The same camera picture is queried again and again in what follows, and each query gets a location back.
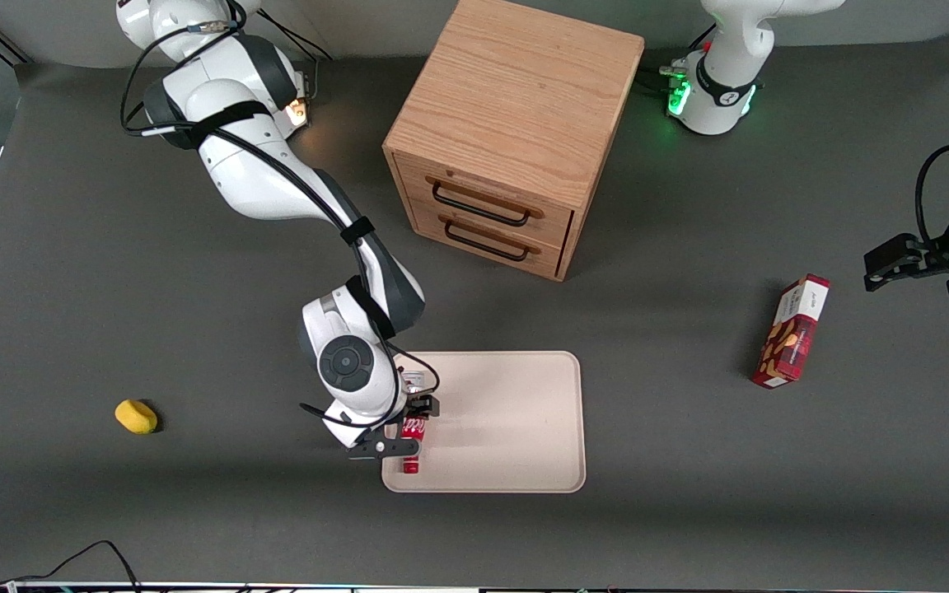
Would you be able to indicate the yellow sponge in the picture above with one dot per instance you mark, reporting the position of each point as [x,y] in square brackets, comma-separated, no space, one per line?
[135,417]

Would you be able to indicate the beige plastic tray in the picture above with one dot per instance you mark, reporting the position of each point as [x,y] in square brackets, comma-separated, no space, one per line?
[507,424]

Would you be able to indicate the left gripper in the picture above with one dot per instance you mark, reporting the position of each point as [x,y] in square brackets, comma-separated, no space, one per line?
[941,251]

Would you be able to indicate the red cookie box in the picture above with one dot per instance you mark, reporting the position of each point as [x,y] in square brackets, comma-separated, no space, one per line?
[792,333]

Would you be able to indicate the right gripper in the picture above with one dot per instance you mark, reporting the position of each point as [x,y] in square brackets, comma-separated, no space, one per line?
[423,406]

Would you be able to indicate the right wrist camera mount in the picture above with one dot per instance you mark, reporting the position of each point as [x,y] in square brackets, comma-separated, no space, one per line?
[384,449]

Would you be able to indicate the wooden drawer cabinet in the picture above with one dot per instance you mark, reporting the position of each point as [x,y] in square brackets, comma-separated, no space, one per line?
[516,91]

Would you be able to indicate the red coke bottle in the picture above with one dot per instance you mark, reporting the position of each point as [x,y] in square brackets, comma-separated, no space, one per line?
[413,427]

